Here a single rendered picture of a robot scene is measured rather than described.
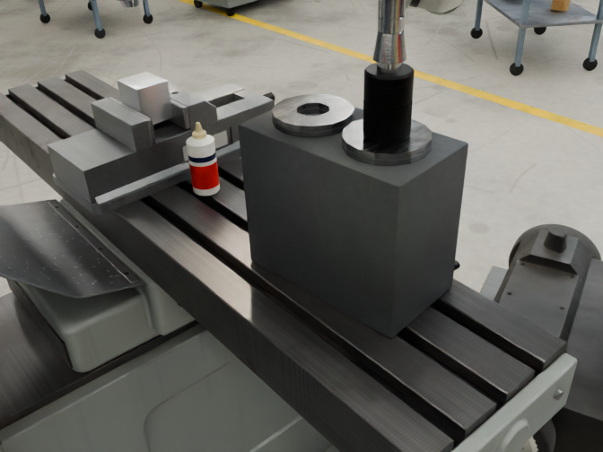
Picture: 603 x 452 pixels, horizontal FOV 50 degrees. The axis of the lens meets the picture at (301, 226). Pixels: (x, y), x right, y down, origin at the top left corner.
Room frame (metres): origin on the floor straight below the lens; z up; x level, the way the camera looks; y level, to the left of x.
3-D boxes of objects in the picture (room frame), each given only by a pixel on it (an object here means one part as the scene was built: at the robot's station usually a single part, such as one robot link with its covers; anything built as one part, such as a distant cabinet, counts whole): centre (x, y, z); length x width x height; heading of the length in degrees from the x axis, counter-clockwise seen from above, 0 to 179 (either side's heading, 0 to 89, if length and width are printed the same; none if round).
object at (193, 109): (0.96, 0.19, 1.02); 0.12 x 0.06 x 0.04; 41
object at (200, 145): (0.84, 0.14, 0.99); 0.04 x 0.04 x 0.11
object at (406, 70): (0.59, -0.09, 1.20); 0.05 x 0.05 x 0.01
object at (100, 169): (0.95, 0.21, 0.99); 0.35 x 0.15 x 0.11; 131
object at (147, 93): (0.93, 0.23, 1.05); 0.06 x 0.05 x 0.06; 41
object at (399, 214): (0.62, -0.05, 1.03); 0.22 x 0.12 x 0.20; 45
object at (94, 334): (0.92, 0.22, 0.79); 0.50 x 0.35 x 0.12; 129
